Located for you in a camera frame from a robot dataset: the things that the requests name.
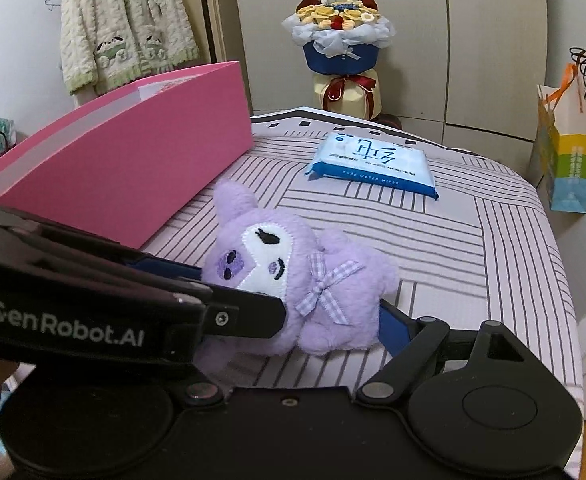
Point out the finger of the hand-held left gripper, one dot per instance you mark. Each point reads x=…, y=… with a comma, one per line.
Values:
x=243, y=315
x=163, y=270

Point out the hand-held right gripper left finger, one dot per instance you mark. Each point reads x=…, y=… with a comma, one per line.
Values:
x=203, y=391

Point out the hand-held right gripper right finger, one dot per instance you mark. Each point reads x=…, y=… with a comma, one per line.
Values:
x=393, y=331

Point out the purple plush toy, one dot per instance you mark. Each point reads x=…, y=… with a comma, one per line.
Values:
x=353, y=280

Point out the pink cardboard box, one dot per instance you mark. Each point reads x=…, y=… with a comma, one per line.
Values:
x=123, y=160

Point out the striped bed sheet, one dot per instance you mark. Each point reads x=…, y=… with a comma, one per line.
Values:
x=473, y=260

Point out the blue white wet wipes packet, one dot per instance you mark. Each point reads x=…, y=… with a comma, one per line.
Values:
x=373, y=162

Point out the colourful paper gift bag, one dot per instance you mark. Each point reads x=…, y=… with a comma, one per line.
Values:
x=570, y=170

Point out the cream knitted cardigan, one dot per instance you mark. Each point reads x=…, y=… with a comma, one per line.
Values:
x=123, y=20

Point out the flower bouquet with blue wrap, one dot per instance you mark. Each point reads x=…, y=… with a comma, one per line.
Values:
x=340, y=50

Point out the beige wardrobe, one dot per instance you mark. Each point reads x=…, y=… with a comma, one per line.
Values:
x=423, y=35

